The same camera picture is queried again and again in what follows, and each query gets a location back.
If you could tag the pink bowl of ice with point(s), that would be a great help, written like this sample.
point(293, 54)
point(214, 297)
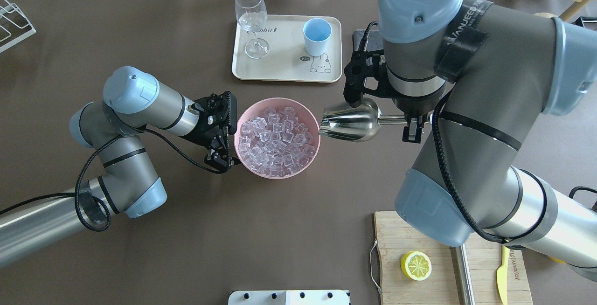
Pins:
point(277, 138)

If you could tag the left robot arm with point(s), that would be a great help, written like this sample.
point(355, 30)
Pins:
point(119, 175)

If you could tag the clear wine glass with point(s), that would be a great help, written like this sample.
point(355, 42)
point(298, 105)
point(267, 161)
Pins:
point(251, 16)

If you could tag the half lemon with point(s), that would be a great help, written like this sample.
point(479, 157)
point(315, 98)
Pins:
point(416, 265)

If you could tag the steel muddler black tip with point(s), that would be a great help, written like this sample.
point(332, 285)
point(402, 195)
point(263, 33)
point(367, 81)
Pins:
point(463, 275)

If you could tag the blue plastic cup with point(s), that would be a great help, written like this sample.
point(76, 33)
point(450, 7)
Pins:
point(317, 33)

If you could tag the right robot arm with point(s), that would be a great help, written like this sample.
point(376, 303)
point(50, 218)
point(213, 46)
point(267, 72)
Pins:
point(485, 73)

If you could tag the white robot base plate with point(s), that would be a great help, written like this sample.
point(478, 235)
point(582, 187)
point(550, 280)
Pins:
point(290, 297)

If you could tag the yellow plastic knife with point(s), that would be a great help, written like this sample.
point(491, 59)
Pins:
point(501, 275)

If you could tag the steel ice scoop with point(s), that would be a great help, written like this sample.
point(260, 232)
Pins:
point(356, 124)

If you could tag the white cup rack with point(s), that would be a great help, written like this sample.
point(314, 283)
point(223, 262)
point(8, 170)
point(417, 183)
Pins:
point(14, 25)

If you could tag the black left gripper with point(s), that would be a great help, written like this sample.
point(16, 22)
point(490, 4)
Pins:
point(200, 132)

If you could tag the cream serving tray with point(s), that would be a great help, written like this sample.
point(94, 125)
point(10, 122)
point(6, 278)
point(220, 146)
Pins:
point(288, 60)

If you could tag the grey folded cloth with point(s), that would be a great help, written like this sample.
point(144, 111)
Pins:
point(374, 43)

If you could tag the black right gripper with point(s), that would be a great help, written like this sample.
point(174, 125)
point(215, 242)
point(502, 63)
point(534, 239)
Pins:
point(416, 103)

